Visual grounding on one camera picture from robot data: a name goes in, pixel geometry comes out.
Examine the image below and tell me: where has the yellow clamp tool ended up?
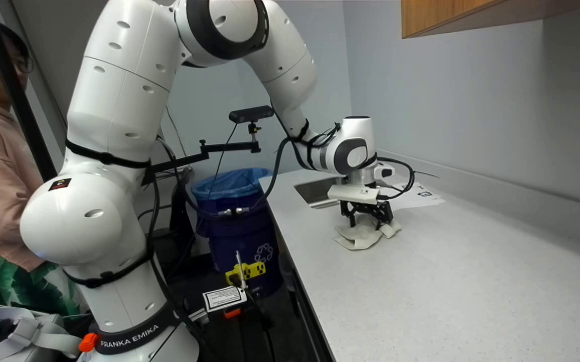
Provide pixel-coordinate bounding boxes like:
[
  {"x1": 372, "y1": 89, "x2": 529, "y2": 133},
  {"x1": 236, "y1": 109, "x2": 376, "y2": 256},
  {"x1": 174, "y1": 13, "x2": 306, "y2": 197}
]
[{"x1": 225, "y1": 257, "x2": 265, "y2": 290}]

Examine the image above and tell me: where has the wooden wall cabinet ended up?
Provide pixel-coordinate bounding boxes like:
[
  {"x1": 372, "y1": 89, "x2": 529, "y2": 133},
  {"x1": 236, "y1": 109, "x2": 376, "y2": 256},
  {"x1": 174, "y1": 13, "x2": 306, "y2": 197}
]
[{"x1": 401, "y1": 0, "x2": 580, "y2": 38}]

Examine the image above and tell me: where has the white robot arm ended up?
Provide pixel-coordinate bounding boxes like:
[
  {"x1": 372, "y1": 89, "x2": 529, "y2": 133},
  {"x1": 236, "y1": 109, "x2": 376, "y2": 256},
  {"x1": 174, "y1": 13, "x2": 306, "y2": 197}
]
[{"x1": 21, "y1": 0, "x2": 379, "y2": 362}]

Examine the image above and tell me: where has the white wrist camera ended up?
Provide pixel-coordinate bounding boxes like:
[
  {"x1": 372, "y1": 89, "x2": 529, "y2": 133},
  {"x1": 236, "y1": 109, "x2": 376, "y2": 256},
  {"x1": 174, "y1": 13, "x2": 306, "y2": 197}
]
[{"x1": 328, "y1": 185, "x2": 379, "y2": 204}]

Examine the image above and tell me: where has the white label tag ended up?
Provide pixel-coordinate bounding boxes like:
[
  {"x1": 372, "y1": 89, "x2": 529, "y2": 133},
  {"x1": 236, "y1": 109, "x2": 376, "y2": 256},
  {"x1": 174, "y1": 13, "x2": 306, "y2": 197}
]
[{"x1": 204, "y1": 286, "x2": 248, "y2": 313}]

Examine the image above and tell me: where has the white paper sheet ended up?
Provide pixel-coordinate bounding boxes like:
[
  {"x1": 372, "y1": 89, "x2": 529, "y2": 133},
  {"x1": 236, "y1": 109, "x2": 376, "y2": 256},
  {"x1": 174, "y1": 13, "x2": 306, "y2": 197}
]
[{"x1": 396, "y1": 182, "x2": 442, "y2": 208}]

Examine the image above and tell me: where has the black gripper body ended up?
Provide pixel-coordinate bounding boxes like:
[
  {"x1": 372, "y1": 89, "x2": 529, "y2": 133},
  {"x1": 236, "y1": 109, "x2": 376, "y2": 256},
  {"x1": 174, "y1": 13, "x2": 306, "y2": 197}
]
[{"x1": 341, "y1": 200, "x2": 393, "y2": 225}]

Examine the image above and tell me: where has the blue trash bin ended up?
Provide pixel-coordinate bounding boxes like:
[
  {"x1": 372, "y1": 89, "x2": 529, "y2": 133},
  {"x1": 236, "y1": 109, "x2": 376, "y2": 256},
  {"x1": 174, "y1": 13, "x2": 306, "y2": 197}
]
[{"x1": 192, "y1": 168, "x2": 281, "y2": 296}]

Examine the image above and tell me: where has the white towel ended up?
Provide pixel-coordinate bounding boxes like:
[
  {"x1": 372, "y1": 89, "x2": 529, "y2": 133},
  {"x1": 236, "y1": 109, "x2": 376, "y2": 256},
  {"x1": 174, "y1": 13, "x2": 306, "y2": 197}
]
[{"x1": 336, "y1": 208, "x2": 403, "y2": 251}]

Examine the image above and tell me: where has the black camera on stand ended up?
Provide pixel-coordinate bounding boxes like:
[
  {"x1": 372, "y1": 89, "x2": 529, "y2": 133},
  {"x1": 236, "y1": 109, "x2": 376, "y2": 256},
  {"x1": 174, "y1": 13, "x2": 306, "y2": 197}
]
[{"x1": 143, "y1": 104, "x2": 276, "y2": 185}]

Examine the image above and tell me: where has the small steel sink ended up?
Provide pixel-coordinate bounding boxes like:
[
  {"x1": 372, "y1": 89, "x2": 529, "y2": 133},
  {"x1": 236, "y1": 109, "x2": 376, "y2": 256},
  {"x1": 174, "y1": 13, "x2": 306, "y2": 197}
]
[{"x1": 296, "y1": 177, "x2": 336, "y2": 206}]

